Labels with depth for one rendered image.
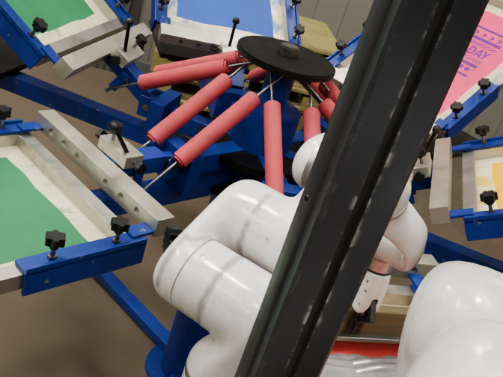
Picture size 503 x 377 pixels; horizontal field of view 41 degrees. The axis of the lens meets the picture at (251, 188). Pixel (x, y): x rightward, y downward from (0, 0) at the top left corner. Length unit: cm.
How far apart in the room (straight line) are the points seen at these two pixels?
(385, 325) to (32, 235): 82
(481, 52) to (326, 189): 248
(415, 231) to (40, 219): 89
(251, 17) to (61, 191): 137
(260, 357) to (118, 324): 236
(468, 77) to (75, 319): 182
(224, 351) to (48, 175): 114
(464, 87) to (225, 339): 209
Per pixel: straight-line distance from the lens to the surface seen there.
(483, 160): 239
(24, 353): 270
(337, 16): 523
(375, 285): 143
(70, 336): 279
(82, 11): 248
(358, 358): 155
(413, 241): 124
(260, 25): 287
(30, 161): 191
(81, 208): 173
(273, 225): 82
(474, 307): 41
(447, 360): 31
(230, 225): 84
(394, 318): 156
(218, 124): 190
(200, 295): 78
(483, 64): 286
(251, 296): 76
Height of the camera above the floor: 189
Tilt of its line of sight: 27 degrees down
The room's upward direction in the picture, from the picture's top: 18 degrees clockwise
